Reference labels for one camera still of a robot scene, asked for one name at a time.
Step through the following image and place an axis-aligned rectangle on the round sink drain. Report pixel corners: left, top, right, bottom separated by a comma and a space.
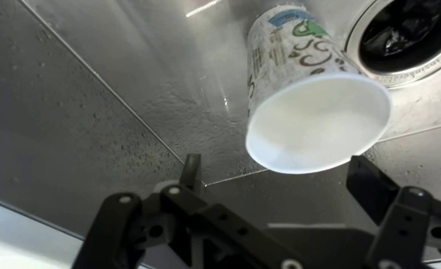
345, 0, 441, 90

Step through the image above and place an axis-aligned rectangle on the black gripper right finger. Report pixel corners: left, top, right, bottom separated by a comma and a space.
346, 154, 441, 269

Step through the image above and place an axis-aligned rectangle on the printed white paper cup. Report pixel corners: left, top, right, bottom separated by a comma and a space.
244, 4, 394, 176

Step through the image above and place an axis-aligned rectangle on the stainless steel sink basin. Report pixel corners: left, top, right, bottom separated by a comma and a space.
0, 0, 441, 269

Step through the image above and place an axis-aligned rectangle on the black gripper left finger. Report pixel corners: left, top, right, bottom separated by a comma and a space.
72, 154, 304, 269

